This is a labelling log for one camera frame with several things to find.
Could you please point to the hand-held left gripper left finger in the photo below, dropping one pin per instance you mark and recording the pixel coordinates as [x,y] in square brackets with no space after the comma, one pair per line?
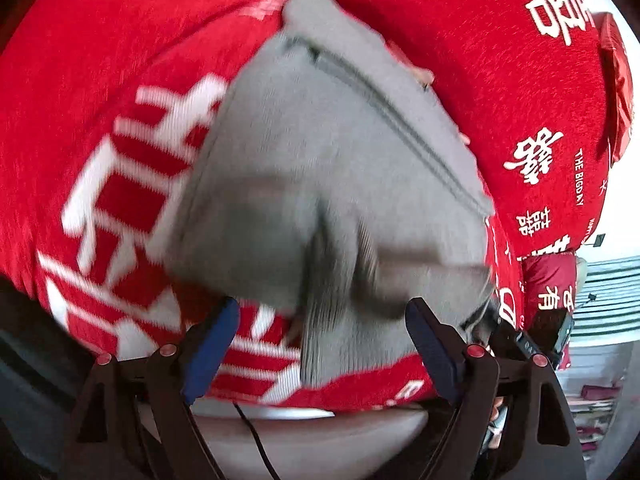
[210,355]

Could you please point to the grey t-shirt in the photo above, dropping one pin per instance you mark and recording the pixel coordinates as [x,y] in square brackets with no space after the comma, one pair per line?
[310,160]

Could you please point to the red folded cloth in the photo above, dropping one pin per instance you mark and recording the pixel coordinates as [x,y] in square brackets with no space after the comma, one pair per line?
[617,85]

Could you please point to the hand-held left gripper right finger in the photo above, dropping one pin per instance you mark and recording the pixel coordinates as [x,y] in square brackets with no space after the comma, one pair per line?
[432,355]

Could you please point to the pale pink garment tag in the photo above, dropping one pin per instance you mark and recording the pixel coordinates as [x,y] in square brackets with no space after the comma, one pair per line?
[420,72]

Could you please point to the red printed pillow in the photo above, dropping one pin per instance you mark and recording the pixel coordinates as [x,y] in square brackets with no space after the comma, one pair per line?
[547,280]

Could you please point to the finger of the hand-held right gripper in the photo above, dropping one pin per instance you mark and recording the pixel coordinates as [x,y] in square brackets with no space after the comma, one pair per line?
[487,327]

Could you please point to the red printed blanket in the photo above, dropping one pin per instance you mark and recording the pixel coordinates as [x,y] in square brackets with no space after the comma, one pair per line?
[100,60]

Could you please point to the pale slatted blinds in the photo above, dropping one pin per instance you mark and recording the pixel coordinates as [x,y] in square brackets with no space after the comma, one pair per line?
[612,300]

